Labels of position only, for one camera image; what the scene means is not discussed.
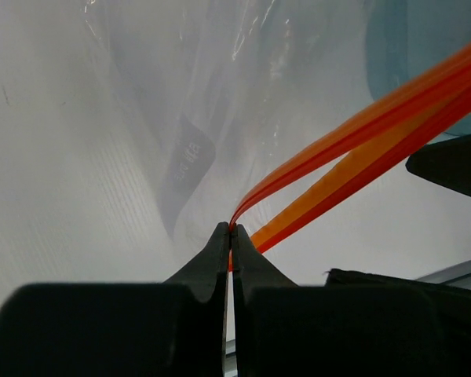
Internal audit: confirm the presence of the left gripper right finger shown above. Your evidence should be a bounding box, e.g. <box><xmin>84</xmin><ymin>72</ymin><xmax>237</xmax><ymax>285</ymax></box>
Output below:
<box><xmin>231</xmin><ymin>225</ymin><xmax>471</xmax><ymax>376</ymax></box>

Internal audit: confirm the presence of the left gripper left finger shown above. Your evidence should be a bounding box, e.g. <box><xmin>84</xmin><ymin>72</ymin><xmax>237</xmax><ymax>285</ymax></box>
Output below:
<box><xmin>0</xmin><ymin>222</ymin><xmax>230</xmax><ymax>376</ymax></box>

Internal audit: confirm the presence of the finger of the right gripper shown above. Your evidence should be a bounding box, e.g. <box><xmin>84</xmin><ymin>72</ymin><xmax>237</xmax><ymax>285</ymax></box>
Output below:
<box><xmin>405</xmin><ymin>134</ymin><xmax>471</xmax><ymax>197</ymax></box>

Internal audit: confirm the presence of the clear orange zip top bag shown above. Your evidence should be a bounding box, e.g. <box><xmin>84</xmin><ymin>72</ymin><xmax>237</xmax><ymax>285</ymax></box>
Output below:
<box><xmin>0</xmin><ymin>0</ymin><xmax>471</xmax><ymax>272</ymax></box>

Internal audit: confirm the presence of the teal plastic bin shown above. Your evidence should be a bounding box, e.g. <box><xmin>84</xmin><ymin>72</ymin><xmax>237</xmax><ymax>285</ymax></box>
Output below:
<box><xmin>363</xmin><ymin>0</ymin><xmax>471</xmax><ymax>137</ymax></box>

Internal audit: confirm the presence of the aluminium mounting rail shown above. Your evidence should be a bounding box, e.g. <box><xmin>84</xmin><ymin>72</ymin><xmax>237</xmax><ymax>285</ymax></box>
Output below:
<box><xmin>225</xmin><ymin>259</ymin><xmax>471</xmax><ymax>376</ymax></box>

